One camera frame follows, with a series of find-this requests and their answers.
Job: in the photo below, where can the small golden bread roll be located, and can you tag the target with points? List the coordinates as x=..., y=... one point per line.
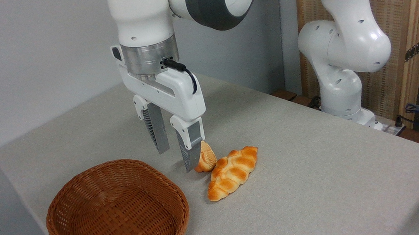
x=208, y=158

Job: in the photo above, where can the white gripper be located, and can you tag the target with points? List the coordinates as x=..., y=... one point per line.
x=176, y=93

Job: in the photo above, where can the braided golden bread loaf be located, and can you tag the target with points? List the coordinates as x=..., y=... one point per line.
x=231, y=173

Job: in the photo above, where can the brown wicker basket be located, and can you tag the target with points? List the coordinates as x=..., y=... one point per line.
x=119, y=220

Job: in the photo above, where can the dark metal screen hinge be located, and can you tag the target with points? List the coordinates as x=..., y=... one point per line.
x=414, y=50

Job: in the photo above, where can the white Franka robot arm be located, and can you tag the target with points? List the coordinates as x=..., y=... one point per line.
x=341, y=41

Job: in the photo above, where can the brown wooden board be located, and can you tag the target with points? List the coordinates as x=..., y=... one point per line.
x=416, y=136
x=284, y=95
x=303, y=101

